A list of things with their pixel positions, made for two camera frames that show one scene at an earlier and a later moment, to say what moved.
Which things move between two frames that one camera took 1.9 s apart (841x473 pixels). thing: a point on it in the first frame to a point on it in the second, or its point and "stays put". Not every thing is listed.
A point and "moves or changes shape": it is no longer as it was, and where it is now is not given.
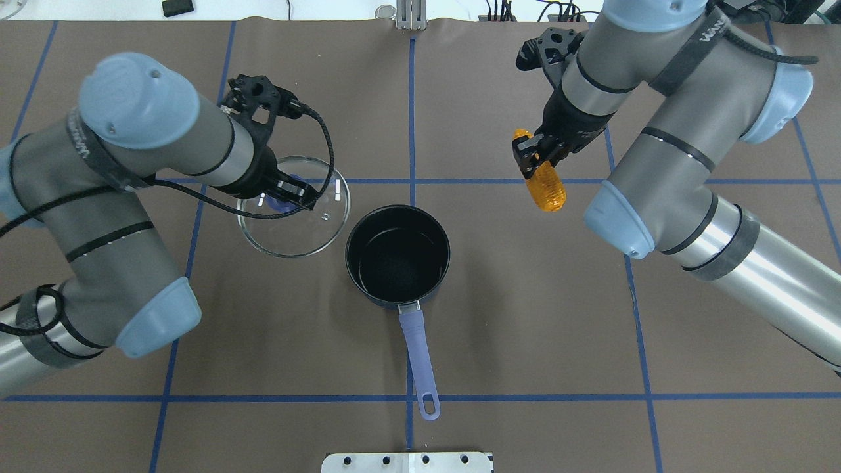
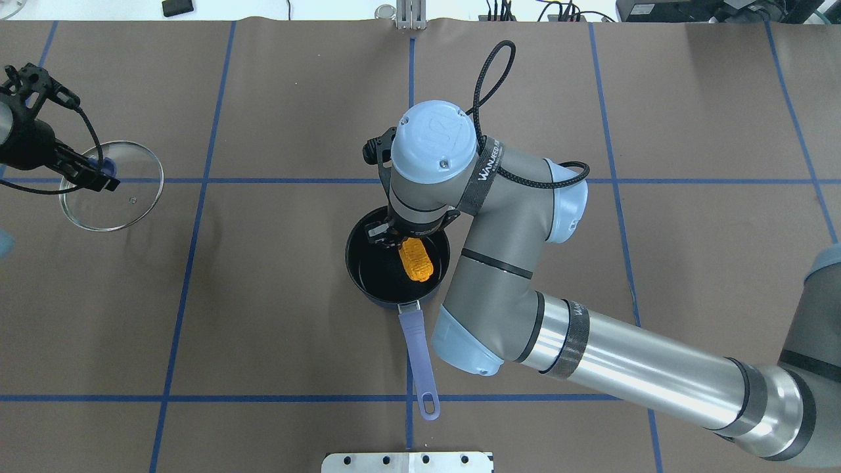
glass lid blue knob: (284, 204) moves or changes shape
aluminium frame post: (411, 14) stays put
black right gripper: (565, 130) to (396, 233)
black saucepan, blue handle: (400, 255) stays put
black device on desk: (172, 8) stays put
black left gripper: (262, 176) to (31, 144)
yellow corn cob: (545, 185) moves or changes shape
